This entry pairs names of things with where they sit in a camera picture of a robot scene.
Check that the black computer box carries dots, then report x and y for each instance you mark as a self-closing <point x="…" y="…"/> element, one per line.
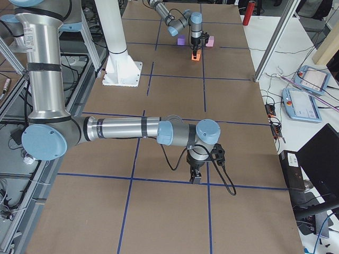
<point x="291" y="171"/>

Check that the near blue teach pendant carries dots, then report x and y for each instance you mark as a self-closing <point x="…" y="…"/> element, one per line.
<point x="300" y="106"/>

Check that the pink foam block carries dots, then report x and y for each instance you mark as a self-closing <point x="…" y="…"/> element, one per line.
<point x="210" y="41"/>

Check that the red cylinder bottle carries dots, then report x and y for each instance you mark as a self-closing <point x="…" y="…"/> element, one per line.
<point x="249" y="11"/>

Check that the orange foam block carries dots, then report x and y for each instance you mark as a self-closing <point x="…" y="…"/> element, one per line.
<point x="196" y="58"/>

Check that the aluminium side frame rail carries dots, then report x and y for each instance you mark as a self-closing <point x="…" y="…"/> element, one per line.
<point x="24" y="188"/>

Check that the far blue teach pendant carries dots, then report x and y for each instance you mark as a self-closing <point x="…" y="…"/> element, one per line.
<point x="312" y="79"/>

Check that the aluminium frame post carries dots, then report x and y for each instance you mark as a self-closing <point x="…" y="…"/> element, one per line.
<point x="277" y="34"/>

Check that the purple foam block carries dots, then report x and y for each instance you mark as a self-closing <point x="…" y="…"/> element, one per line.
<point x="181" y="40"/>

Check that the white pedestal column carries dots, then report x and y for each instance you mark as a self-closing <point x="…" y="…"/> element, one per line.
<point x="121" y="69"/>

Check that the black monitor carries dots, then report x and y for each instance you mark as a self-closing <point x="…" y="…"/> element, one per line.
<point x="319" y="160"/>

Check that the blue teach pendant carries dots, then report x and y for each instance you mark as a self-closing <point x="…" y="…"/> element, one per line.
<point x="300" y="106"/>
<point x="312" y="79"/>

